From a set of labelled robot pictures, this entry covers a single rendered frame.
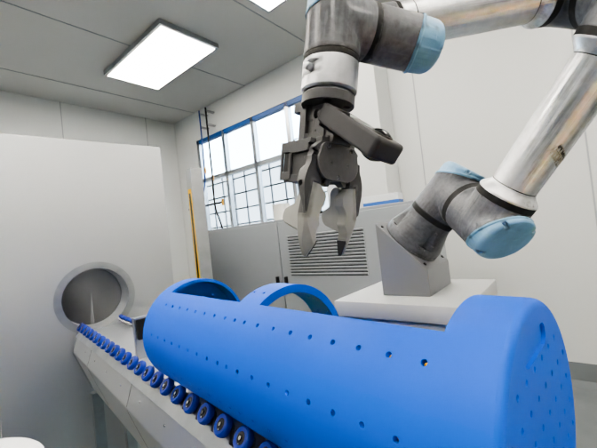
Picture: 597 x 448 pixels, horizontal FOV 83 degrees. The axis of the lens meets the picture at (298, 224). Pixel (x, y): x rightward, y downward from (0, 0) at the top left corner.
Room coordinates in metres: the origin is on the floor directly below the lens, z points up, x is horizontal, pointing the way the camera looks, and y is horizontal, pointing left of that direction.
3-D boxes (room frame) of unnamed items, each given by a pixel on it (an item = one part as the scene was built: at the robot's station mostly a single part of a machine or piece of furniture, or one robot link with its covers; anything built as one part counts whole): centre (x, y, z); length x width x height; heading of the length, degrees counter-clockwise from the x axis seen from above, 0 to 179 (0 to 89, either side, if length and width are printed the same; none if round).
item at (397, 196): (2.28, -0.59, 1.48); 0.24 x 0.12 x 0.08; 59
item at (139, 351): (1.31, 0.62, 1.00); 0.10 x 0.04 x 0.15; 132
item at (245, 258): (2.81, 0.01, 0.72); 2.15 x 0.54 x 1.45; 51
